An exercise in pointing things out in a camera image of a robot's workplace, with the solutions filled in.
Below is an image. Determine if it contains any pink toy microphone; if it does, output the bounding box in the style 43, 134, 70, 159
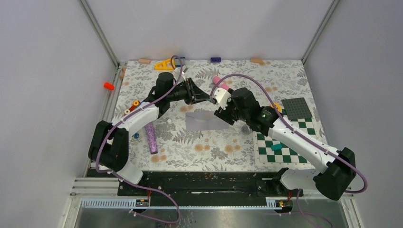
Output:
212, 76, 229, 91

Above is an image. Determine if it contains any colourful lego toy stack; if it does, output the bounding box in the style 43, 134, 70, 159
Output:
124, 100, 141, 116

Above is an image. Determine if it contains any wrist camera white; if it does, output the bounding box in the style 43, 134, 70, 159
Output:
177, 65, 188, 80
213, 87, 231, 110

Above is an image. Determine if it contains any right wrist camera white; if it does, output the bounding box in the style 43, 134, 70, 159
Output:
213, 87, 231, 110

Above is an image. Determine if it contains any teal block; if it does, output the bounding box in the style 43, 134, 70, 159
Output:
270, 143, 283, 151

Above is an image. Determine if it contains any green white chessboard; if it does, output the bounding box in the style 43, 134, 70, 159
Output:
253, 117, 324, 169

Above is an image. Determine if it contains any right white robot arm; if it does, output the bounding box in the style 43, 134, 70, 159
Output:
212, 88, 356, 200

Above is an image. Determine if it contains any blue grey lego brick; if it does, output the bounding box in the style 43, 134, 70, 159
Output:
174, 57, 185, 67

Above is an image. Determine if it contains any wooden block left back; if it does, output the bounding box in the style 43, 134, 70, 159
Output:
138, 58, 151, 65

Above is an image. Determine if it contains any lego toy on chessboard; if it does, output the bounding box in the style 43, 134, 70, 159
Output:
270, 102, 282, 113

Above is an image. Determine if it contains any yellow triangle toy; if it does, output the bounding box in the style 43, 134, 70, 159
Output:
154, 58, 176, 71

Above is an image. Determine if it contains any floral table mat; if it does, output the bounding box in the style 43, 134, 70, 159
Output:
129, 60, 326, 172

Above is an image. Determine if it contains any wooden block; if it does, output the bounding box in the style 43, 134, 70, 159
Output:
138, 58, 151, 65
250, 58, 266, 66

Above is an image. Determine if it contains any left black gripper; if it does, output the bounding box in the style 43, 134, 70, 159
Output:
167, 78, 211, 105

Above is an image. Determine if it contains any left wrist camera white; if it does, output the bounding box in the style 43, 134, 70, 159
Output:
177, 65, 188, 80

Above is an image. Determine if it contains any black microphone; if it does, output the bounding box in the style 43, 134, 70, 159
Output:
241, 125, 251, 134

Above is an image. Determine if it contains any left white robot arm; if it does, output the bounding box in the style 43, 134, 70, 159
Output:
88, 72, 210, 195

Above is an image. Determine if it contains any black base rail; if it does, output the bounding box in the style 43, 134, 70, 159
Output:
89, 170, 304, 207

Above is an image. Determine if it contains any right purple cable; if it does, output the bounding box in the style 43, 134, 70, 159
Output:
210, 74, 368, 228

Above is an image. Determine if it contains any wooden block right back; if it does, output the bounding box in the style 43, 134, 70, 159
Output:
250, 58, 266, 66

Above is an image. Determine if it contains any orange red cylinder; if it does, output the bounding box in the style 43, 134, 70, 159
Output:
103, 82, 115, 91

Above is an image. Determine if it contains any purple glitter microphone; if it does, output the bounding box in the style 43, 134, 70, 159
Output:
144, 122, 158, 154

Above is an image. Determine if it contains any dark purple lego brick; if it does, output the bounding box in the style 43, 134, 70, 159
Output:
210, 57, 221, 63

